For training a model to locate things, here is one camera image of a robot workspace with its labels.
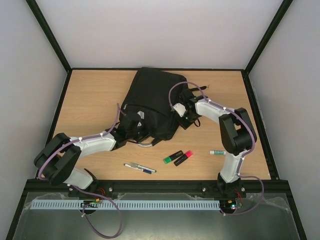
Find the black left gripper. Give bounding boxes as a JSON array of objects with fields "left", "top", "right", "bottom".
[{"left": 128, "top": 121, "right": 158, "bottom": 143}]

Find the black student bag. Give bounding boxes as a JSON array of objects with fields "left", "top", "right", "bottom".
[{"left": 119, "top": 67, "right": 206, "bottom": 145}]

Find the pink highlighter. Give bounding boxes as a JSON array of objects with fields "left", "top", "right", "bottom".
[{"left": 173, "top": 150, "right": 193, "bottom": 167}]

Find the blue whiteboard marker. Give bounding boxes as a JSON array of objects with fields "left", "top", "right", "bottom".
[{"left": 123, "top": 163, "right": 152, "bottom": 175}]

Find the green highlighter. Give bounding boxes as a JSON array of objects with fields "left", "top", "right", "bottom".
[{"left": 163, "top": 150, "right": 184, "bottom": 164}]

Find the glue stick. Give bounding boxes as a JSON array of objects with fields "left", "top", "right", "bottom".
[{"left": 209, "top": 150, "right": 227, "bottom": 156}]

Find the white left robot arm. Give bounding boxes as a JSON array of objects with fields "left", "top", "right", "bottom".
[{"left": 33, "top": 111, "right": 149, "bottom": 190}]

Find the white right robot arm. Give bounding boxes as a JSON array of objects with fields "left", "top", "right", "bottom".
[{"left": 173, "top": 89, "right": 257, "bottom": 196}]

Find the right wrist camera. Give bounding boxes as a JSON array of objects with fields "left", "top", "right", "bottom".
[{"left": 172, "top": 103, "right": 187, "bottom": 118}]

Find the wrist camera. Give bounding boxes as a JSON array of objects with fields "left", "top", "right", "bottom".
[
  {"left": 137, "top": 111, "right": 145, "bottom": 121},
  {"left": 172, "top": 103, "right": 187, "bottom": 118}
]

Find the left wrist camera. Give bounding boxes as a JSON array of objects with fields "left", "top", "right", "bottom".
[{"left": 137, "top": 111, "right": 145, "bottom": 121}]

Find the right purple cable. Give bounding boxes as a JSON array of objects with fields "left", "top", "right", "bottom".
[{"left": 168, "top": 81, "right": 265, "bottom": 217}]

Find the purple cable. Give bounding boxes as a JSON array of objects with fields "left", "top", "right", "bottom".
[
  {"left": 168, "top": 81, "right": 265, "bottom": 217},
  {"left": 36, "top": 102, "right": 124, "bottom": 238}
]

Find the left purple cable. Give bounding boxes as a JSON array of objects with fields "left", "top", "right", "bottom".
[{"left": 36, "top": 102, "right": 124, "bottom": 238}]

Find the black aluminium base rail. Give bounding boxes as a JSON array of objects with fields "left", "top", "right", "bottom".
[{"left": 24, "top": 178, "right": 291, "bottom": 198}]

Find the grey slotted cable duct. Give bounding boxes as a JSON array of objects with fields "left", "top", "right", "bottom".
[{"left": 30, "top": 199, "right": 221, "bottom": 211}]

